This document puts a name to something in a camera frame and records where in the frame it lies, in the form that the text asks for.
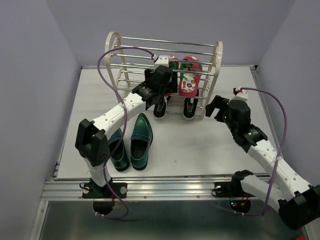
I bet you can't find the left green loafer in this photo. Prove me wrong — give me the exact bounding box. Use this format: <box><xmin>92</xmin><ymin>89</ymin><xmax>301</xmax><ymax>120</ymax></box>
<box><xmin>108</xmin><ymin>128</ymin><xmax>130</xmax><ymax>172</ymax></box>

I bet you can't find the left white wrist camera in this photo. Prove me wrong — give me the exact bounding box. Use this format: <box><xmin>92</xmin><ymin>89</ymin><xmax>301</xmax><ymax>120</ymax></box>
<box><xmin>154</xmin><ymin>55</ymin><xmax>170</xmax><ymax>69</ymax></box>

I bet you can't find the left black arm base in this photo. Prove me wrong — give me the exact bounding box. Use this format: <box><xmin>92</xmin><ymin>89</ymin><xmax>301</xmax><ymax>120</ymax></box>
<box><xmin>79</xmin><ymin>179</ymin><xmax>128</xmax><ymax>219</ymax></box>

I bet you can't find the pink kids sandal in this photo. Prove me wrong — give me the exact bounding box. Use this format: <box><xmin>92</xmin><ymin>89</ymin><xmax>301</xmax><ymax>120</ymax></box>
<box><xmin>165</xmin><ymin>55</ymin><xmax>179</xmax><ymax>96</ymax></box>
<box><xmin>178</xmin><ymin>55</ymin><xmax>203</xmax><ymax>98</ymax></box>

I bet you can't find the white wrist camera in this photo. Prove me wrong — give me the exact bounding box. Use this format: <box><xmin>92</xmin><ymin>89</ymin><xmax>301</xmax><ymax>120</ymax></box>
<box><xmin>154</xmin><ymin>55</ymin><xmax>170</xmax><ymax>69</ymax></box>
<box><xmin>232</xmin><ymin>87</ymin><xmax>249</xmax><ymax>102</ymax></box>

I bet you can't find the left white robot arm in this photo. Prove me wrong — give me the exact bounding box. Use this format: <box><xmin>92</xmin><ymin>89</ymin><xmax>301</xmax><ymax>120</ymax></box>
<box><xmin>75</xmin><ymin>65</ymin><xmax>177</xmax><ymax>197</ymax></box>

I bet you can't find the aluminium mounting rail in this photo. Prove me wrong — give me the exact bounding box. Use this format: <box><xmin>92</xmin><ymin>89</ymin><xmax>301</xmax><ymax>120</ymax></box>
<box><xmin>40</xmin><ymin>176</ymin><xmax>231</xmax><ymax>202</ymax></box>

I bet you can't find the cream and chrome shoe shelf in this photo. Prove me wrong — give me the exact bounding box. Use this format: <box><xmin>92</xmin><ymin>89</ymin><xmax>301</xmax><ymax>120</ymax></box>
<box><xmin>104</xmin><ymin>31</ymin><xmax>223</xmax><ymax>119</ymax></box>

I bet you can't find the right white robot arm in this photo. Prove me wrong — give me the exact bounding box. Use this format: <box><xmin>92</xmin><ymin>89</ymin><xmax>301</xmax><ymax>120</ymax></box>
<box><xmin>205</xmin><ymin>95</ymin><xmax>320</xmax><ymax>230</ymax></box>

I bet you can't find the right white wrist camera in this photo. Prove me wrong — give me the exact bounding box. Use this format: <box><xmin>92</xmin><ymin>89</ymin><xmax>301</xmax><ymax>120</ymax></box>
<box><xmin>232</xmin><ymin>87</ymin><xmax>249</xmax><ymax>102</ymax></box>

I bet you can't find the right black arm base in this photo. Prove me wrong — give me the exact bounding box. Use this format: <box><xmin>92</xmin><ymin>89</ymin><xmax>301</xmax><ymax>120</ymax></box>
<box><xmin>211</xmin><ymin>181</ymin><xmax>257</xmax><ymax>216</ymax></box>

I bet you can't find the green loafer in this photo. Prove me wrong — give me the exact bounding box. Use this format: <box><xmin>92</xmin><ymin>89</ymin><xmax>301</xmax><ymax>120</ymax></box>
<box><xmin>130</xmin><ymin>113</ymin><xmax>153</xmax><ymax>171</ymax></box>
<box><xmin>108</xmin><ymin>128</ymin><xmax>130</xmax><ymax>172</ymax></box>

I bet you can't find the right green loafer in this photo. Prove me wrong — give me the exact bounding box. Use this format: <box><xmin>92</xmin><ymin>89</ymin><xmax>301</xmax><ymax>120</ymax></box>
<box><xmin>130</xmin><ymin>113</ymin><xmax>153</xmax><ymax>171</ymax></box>

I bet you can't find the black sneaker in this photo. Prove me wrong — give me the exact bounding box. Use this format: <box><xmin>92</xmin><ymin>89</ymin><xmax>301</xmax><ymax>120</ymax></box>
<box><xmin>153</xmin><ymin>97</ymin><xmax>167</xmax><ymax>119</ymax></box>
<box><xmin>182</xmin><ymin>97</ymin><xmax>198</xmax><ymax>120</ymax></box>

